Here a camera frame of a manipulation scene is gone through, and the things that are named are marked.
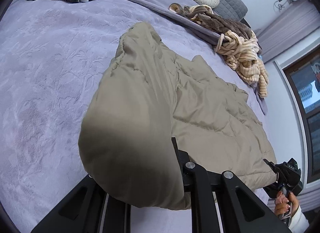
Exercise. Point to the person's right hand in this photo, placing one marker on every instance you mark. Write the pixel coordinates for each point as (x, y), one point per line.
(281, 201)

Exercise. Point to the purple bed blanket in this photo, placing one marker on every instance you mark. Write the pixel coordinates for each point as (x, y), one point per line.
(50, 72)

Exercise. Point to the beige puffer jacket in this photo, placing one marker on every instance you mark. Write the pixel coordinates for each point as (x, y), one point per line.
(200, 113)

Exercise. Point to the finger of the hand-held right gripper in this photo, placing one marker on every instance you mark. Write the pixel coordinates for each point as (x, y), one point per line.
(271, 166)
(273, 187)

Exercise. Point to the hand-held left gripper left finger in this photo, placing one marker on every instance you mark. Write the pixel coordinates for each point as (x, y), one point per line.
(95, 198)

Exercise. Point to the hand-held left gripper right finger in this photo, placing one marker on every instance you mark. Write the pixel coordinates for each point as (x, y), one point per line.
(192, 180)

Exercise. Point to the cream striped garment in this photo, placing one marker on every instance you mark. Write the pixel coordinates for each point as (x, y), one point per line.
(247, 70)

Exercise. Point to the dark framed window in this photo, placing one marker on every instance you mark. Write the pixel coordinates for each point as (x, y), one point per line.
(307, 92)

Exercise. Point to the person's right forearm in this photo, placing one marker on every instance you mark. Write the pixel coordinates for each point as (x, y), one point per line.
(298, 221)

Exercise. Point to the brown fleece garment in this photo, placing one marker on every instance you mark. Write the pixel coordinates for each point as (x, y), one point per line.
(222, 24)

